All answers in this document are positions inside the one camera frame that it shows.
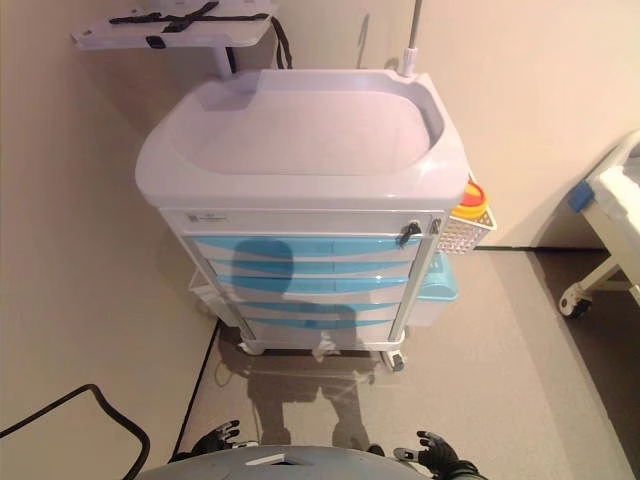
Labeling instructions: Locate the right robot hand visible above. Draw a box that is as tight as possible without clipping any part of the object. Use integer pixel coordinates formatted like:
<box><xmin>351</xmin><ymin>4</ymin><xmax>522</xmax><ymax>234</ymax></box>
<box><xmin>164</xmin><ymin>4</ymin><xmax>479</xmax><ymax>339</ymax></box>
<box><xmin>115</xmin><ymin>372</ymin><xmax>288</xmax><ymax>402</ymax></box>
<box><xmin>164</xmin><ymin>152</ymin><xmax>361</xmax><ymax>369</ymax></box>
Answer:
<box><xmin>392</xmin><ymin>430</ymin><xmax>480</xmax><ymax>480</ymax></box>

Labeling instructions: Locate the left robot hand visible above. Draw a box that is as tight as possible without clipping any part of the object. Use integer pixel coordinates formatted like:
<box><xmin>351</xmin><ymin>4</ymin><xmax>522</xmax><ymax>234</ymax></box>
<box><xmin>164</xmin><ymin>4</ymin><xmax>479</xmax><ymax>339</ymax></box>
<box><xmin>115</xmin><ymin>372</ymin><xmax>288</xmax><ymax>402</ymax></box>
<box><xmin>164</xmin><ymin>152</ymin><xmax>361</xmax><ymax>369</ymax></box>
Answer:
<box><xmin>192</xmin><ymin>419</ymin><xmax>259</xmax><ymax>456</ymax></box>

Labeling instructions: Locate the grey robot torso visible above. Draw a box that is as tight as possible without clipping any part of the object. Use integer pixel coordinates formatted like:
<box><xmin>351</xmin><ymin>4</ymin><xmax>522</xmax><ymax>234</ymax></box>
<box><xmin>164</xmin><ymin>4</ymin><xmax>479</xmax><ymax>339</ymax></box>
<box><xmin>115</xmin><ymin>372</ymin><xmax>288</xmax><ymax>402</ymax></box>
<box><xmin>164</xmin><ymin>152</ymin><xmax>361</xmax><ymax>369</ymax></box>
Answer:
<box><xmin>134</xmin><ymin>444</ymin><xmax>432</xmax><ymax>480</ymax></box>

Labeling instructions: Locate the white side bin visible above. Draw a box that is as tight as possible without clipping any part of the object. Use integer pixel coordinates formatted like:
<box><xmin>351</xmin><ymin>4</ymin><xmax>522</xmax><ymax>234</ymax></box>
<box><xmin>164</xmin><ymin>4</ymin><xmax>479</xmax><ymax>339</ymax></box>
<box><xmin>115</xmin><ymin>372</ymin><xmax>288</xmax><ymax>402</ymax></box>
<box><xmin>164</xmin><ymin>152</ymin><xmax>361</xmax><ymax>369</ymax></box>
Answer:
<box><xmin>188</xmin><ymin>269</ymin><xmax>236</xmax><ymax>324</ymax></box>

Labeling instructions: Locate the blue waste bin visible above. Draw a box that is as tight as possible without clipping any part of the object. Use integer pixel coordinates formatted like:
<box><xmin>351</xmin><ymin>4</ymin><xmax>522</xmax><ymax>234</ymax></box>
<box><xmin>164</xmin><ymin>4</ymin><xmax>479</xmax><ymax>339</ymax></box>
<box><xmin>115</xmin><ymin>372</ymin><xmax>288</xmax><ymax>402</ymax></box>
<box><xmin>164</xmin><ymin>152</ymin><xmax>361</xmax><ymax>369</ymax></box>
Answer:
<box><xmin>413</xmin><ymin>252</ymin><xmax>460</xmax><ymax>327</ymax></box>

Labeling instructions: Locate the bed caster wheel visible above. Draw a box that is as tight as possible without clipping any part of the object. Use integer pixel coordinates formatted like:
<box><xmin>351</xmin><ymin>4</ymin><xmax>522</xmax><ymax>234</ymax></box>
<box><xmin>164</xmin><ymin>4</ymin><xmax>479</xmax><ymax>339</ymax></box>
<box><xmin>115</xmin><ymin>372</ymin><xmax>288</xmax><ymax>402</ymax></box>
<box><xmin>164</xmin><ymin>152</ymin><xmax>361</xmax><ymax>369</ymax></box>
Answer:
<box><xmin>559</xmin><ymin>287</ymin><xmax>592</xmax><ymax>319</ymax></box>

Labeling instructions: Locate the white perforated basket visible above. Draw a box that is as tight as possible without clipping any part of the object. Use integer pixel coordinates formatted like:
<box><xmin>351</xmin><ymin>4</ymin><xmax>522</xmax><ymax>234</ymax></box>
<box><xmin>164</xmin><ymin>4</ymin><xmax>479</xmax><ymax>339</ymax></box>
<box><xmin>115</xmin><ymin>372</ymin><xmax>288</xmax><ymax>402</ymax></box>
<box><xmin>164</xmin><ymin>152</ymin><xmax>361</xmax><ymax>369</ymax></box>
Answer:
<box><xmin>439</xmin><ymin>207</ymin><xmax>498</xmax><ymax>257</ymax></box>

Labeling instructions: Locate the black cart key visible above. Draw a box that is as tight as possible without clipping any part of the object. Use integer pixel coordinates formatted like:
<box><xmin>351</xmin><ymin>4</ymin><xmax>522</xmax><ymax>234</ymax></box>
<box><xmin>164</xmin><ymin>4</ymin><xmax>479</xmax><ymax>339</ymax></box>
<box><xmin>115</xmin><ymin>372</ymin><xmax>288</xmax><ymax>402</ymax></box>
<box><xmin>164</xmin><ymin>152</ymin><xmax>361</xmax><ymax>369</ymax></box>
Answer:
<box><xmin>397</xmin><ymin>222</ymin><xmax>424</xmax><ymax>247</ymax></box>

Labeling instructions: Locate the yellow sharps container red lid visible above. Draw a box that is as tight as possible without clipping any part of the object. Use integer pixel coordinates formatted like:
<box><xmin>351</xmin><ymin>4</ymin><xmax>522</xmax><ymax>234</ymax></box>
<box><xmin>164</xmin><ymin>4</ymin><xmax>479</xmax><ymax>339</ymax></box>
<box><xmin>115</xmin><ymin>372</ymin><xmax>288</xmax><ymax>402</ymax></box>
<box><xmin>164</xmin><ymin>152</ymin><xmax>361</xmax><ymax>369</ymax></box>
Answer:
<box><xmin>462</xmin><ymin>179</ymin><xmax>489</xmax><ymax>221</ymax></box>

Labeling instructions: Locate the blue bed tag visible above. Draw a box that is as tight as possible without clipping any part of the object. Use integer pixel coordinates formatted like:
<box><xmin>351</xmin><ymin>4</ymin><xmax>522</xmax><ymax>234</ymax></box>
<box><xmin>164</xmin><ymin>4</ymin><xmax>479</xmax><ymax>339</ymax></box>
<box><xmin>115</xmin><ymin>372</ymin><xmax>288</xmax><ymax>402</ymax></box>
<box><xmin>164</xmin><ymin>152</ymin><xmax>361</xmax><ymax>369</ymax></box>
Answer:
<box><xmin>569</xmin><ymin>180</ymin><xmax>597</xmax><ymax>212</ymax></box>

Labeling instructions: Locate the white medical cart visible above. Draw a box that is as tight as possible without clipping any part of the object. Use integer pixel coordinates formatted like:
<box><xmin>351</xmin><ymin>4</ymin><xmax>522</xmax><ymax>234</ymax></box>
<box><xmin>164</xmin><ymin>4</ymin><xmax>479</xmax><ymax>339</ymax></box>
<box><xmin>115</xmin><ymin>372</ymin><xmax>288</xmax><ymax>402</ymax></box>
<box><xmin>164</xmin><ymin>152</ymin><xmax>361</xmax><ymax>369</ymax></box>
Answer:
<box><xmin>135</xmin><ymin>68</ymin><xmax>469</xmax><ymax>372</ymax></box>

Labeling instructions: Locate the metal IV pole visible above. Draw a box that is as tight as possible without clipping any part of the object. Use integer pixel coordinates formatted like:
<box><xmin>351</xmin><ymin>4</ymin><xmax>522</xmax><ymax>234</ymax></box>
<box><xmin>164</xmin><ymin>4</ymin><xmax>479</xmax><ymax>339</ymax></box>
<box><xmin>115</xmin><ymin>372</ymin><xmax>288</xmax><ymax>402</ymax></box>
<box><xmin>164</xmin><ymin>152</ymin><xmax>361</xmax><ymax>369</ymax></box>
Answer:
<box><xmin>399</xmin><ymin>0</ymin><xmax>424</xmax><ymax>79</ymax></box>

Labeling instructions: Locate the thick black cable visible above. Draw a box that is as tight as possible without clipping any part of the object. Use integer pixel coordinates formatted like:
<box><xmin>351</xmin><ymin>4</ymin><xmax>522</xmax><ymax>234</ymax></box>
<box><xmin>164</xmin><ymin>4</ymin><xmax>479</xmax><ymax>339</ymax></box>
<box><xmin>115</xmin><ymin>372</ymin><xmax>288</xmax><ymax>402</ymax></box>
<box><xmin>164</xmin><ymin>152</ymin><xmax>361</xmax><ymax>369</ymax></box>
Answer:
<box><xmin>0</xmin><ymin>383</ymin><xmax>151</xmax><ymax>472</ymax></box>

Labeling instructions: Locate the white hospital bed frame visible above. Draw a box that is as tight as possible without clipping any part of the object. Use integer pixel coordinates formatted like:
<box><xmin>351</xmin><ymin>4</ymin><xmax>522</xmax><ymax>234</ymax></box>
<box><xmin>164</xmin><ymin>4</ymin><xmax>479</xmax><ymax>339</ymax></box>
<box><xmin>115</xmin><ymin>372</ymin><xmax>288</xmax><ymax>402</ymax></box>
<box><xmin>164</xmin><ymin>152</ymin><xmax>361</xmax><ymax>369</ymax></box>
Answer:
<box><xmin>558</xmin><ymin>129</ymin><xmax>640</xmax><ymax>319</ymax></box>

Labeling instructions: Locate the hanging black strap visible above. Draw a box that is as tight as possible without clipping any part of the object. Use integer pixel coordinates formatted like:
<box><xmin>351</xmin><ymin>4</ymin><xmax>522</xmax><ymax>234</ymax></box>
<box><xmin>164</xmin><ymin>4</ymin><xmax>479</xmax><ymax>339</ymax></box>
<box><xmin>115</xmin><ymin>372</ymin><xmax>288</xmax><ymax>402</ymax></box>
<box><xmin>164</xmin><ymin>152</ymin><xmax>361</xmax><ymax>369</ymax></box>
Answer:
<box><xmin>272</xmin><ymin>17</ymin><xmax>294</xmax><ymax>72</ymax></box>

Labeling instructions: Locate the white tray with black straps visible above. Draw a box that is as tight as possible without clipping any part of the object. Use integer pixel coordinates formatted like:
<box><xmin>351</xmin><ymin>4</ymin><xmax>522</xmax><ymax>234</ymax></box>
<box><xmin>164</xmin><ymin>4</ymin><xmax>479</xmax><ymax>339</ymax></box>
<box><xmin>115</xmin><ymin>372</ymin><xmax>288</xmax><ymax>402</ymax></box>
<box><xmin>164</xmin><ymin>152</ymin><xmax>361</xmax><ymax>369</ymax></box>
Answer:
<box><xmin>70</xmin><ymin>0</ymin><xmax>275</xmax><ymax>81</ymax></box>

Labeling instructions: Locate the black strap on table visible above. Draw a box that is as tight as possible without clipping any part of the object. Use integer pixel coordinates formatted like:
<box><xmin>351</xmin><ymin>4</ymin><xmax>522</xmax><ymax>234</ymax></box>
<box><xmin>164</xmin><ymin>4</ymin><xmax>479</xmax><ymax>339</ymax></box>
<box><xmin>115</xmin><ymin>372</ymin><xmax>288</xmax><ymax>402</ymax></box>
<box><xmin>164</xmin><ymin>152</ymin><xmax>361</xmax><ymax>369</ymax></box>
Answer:
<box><xmin>108</xmin><ymin>2</ymin><xmax>270</xmax><ymax>36</ymax></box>

